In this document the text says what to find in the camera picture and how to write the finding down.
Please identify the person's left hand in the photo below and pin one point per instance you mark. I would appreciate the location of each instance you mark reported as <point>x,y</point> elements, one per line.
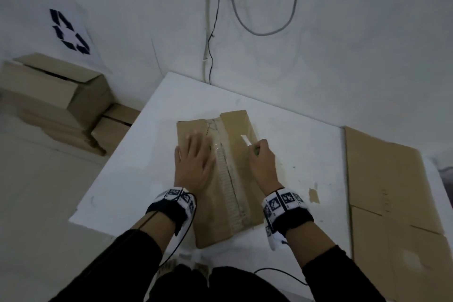
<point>194,167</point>

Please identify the white recycling symbol sign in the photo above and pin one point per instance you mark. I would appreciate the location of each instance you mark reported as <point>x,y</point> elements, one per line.
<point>70,11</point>

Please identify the person's left forearm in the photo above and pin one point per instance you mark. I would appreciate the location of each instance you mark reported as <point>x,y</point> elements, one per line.
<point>152,231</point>

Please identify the plain brown cardboard box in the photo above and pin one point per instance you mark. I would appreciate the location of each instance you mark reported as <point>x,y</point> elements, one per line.
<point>385,178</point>

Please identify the brown tape scrap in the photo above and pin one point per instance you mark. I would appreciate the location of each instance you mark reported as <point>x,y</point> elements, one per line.
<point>314,196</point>

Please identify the person's black trouser legs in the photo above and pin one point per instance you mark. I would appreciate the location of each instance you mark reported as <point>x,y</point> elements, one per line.
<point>230,284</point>

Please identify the stack of boxes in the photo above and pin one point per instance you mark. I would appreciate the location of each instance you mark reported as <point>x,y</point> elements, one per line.
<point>63,135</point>

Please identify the taped small cardboard box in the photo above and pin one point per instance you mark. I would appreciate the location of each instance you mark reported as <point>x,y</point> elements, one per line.
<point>237,128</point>

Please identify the person's right hand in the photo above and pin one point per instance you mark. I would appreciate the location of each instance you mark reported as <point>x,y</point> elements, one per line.
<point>263,171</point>

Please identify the white table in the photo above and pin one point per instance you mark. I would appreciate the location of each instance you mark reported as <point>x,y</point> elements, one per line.
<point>141,178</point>

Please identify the person's right forearm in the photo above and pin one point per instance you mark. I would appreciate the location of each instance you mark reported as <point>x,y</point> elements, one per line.
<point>315,241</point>

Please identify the small low cardboard box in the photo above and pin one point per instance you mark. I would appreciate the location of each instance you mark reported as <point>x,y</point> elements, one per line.
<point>109,132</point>

